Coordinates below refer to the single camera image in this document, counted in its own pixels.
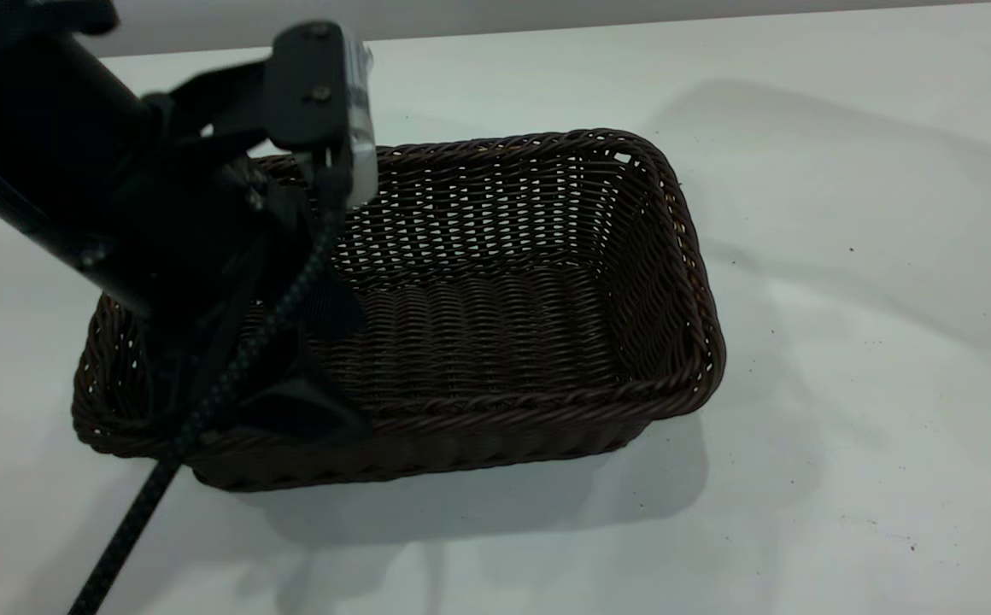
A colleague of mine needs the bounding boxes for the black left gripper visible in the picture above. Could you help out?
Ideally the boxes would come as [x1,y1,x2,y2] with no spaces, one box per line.
[118,111,373,445]

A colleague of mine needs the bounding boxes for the black wicker basket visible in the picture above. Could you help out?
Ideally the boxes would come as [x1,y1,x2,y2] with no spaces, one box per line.
[71,128,727,494]

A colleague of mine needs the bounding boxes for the braided black left arm cable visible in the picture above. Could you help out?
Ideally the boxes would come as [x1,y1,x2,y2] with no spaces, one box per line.
[68,167,348,615]

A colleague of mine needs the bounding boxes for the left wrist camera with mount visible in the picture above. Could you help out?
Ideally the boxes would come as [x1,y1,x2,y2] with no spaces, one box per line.
[150,21,377,210]

